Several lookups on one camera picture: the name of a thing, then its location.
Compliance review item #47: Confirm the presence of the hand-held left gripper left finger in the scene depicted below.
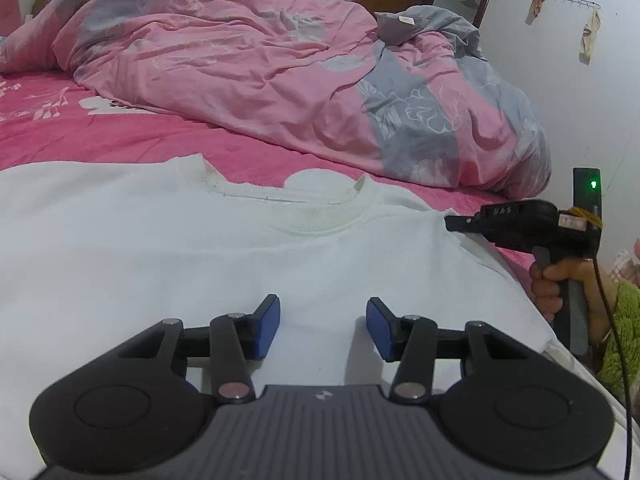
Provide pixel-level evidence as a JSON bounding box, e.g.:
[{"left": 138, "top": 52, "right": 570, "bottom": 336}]
[{"left": 119, "top": 294, "right": 281, "bottom": 403}]

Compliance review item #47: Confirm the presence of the pink grey floral duvet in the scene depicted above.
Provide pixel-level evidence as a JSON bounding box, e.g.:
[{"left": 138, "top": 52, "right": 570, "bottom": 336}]
[{"left": 0, "top": 0, "right": 553, "bottom": 198}]

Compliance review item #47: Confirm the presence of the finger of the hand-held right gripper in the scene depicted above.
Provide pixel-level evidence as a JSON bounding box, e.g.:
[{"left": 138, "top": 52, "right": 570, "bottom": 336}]
[{"left": 444, "top": 214, "right": 485, "bottom": 235}]

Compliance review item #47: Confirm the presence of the black cable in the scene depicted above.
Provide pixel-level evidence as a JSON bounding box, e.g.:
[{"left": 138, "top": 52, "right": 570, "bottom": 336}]
[{"left": 591, "top": 240, "right": 633, "bottom": 480}]

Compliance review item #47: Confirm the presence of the white sweatshirt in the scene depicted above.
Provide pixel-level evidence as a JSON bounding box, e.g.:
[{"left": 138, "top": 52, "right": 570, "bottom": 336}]
[{"left": 0, "top": 156, "right": 556, "bottom": 480}]

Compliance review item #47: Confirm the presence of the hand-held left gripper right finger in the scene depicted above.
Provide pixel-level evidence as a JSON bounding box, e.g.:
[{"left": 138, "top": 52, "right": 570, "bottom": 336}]
[{"left": 366, "top": 297, "right": 526, "bottom": 402}]

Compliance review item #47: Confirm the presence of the person's right forearm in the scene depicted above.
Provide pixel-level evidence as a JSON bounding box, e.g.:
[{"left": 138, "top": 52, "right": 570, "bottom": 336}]
[{"left": 590, "top": 260, "right": 640, "bottom": 401}]

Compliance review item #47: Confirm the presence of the pink pillow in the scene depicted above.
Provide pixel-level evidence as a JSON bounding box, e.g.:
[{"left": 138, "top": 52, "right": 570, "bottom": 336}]
[{"left": 0, "top": 0, "right": 21, "bottom": 36}]

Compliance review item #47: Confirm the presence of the person's right hand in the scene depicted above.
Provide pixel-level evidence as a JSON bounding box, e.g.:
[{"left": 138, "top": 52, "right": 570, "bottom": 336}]
[{"left": 530, "top": 257, "right": 621, "bottom": 346}]

